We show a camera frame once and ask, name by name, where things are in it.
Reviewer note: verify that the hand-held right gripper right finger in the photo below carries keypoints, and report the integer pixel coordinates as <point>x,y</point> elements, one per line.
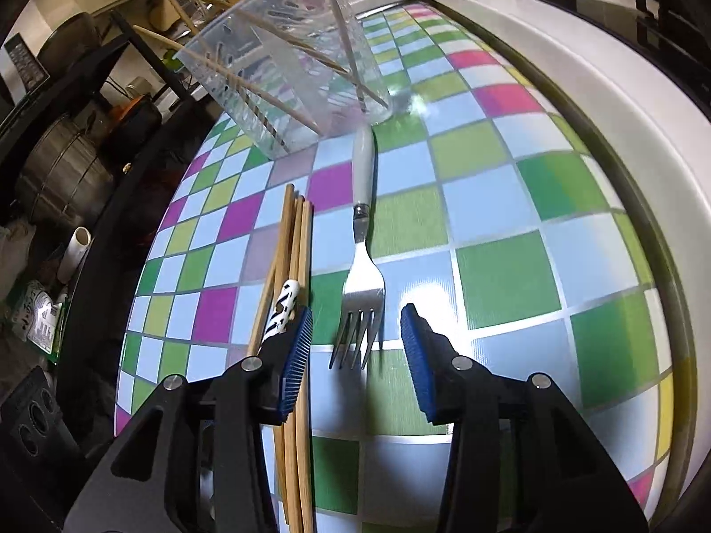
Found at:
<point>414,355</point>

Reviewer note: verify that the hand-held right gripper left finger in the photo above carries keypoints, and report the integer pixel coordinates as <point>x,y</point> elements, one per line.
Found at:
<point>294,361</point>

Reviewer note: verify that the bundle of wooden chopsticks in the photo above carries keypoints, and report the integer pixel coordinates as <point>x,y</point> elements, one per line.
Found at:
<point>300,244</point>

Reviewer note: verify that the wooden chopstick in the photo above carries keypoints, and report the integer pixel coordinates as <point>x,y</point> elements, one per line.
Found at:
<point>300,48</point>
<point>372,95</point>
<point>278,107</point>

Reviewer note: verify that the clear plastic utensil holder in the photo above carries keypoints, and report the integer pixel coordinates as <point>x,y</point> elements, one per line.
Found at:
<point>305,11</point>

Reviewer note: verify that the white paper roll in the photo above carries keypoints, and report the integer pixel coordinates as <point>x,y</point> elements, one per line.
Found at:
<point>75,250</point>

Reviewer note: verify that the green packet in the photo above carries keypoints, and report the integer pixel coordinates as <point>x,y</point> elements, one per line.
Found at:
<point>44,322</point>

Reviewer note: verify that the black box with round holes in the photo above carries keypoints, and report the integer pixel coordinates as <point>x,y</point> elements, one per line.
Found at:
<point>33,416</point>

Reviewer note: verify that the black pot orange rim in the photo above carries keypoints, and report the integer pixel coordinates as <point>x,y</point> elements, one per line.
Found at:
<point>133,119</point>

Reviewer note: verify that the large steel pot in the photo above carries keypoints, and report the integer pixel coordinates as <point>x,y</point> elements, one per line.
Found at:
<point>61,177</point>

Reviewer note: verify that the black shelf rack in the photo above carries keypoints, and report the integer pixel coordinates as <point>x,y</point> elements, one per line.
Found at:
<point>150,53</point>

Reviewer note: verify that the black gas stove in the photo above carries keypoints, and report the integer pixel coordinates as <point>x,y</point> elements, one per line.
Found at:
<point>666,22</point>

